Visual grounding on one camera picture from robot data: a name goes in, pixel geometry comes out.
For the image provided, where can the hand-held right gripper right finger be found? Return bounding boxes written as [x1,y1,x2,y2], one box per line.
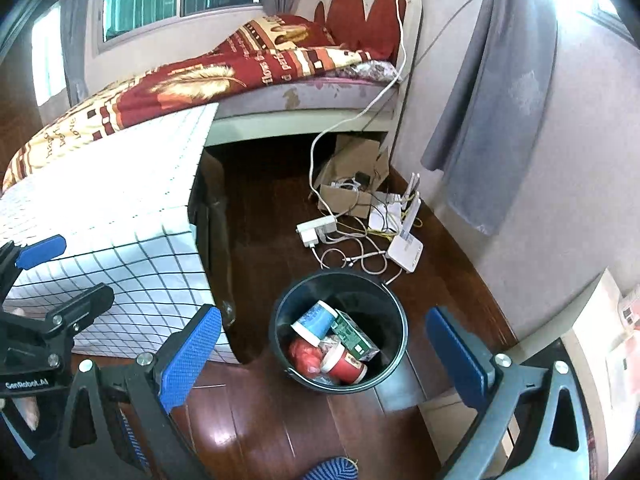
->
[425,306,593,480]

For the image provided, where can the printed paper sheets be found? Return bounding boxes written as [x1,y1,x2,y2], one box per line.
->
[602,287,640,406]

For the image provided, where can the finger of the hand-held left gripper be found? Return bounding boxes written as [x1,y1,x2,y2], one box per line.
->
[0,282,116,369]
[0,234,67,302]

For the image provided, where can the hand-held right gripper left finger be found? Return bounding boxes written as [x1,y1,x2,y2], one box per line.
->
[59,305,222,480]

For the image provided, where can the brown wooden door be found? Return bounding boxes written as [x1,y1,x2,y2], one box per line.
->
[0,50,46,176]

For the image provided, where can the red paper cup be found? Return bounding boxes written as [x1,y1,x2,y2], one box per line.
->
[320,342,367,386]

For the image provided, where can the grey mattress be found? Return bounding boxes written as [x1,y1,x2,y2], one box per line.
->
[215,67,401,118]

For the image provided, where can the thick white power cable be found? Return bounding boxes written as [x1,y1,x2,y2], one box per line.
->
[309,0,407,218]

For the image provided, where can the bed with red-yellow blanket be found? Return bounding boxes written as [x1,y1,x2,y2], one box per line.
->
[1,15,401,193]

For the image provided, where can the red plastic bag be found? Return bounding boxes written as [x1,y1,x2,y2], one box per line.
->
[286,336,326,378]

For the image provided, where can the black round bin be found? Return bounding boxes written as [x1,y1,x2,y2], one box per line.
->
[268,269,407,396]

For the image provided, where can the floral pillow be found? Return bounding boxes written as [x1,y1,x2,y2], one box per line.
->
[325,60,401,83]

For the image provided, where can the crumpled white paper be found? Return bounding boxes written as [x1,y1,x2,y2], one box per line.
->
[369,202,403,233]

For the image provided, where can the person's left hand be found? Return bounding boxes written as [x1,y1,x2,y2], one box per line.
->
[0,396,41,432]

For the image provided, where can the green carton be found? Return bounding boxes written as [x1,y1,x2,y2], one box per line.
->
[330,309,381,361]

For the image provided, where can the blue striped slipper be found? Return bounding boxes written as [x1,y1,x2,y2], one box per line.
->
[300,456,361,480]
[112,405,151,466]

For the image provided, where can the white router with antennas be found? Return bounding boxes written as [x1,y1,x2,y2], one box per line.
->
[386,172,425,274]

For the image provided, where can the thin white charging cable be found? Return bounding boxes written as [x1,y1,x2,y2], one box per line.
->
[312,235,401,286]

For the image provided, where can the narrow bright window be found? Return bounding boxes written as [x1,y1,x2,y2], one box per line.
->
[30,0,68,106]

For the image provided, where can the cardboard box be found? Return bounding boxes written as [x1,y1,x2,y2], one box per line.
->
[317,135,391,218]

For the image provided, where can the white power strip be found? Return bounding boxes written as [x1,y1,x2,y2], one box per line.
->
[296,216,338,248]

